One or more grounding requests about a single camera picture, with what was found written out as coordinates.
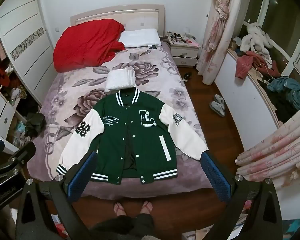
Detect dark green cloth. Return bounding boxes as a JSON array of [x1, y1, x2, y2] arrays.
[[25, 112, 47, 138]]

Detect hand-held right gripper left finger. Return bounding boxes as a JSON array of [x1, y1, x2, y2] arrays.
[[15, 150, 98, 240]]

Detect person's foot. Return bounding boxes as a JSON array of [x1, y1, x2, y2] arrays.
[[139, 200, 154, 215], [114, 202, 127, 217]]

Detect green white varsity jacket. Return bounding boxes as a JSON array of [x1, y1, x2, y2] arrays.
[[56, 89, 209, 185]]

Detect white folded fleece cloth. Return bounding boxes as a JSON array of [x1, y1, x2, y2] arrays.
[[104, 68, 138, 93]]

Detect white clothes pile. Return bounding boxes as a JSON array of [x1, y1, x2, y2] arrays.
[[240, 22, 274, 55]]

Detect white windowsill cabinet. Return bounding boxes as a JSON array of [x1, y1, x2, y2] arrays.
[[214, 49, 300, 205]]

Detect person's black clothing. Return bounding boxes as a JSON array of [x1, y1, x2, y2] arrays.
[[90, 214, 157, 240]]

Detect tied pink floral curtain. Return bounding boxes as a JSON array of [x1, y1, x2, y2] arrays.
[[196, 0, 238, 85]]

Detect white pillow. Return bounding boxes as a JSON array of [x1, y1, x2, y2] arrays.
[[119, 29, 163, 48]]

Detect loose pink floral curtain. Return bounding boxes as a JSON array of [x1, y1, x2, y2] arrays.
[[235, 106, 300, 183]]

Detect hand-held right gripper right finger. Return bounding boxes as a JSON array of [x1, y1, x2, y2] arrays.
[[200, 151, 287, 240]]

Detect beige bed headboard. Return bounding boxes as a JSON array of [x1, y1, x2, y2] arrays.
[[70, 4, 167, 37]]

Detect bed with floral blanket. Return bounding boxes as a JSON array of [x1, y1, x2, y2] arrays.
[[27, 42, 215, 198]]

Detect grey slipper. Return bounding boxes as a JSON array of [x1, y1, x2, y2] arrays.
[[209, 100, 225, 117], [214, 94, 227, 108]]

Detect person's left foot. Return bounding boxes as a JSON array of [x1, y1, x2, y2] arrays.
[[114, 202, 127, 217]]

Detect white wardrobe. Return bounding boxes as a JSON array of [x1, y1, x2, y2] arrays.
[[0, 0, 57, 105]]

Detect white nightstand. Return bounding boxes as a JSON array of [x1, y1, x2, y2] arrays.
[[170, 41, 200, 67]]

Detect white charging cable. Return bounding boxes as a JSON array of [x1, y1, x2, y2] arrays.
[[255, 63, 277, 82]]

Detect teal garment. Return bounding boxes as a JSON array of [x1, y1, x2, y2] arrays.
[[266, 76, 300, 109]]

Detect person's right foot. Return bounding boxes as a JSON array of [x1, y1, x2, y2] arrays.
[[139, 200, 154, 215]]

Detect red garment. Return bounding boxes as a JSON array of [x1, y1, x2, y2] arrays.
[[235, 51, 273, 79]]

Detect white storage boxes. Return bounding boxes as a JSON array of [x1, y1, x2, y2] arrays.
[[0, 92, 28, 153]]

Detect red duvet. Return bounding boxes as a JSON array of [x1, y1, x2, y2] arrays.
[[53, 20, 127, 73]]

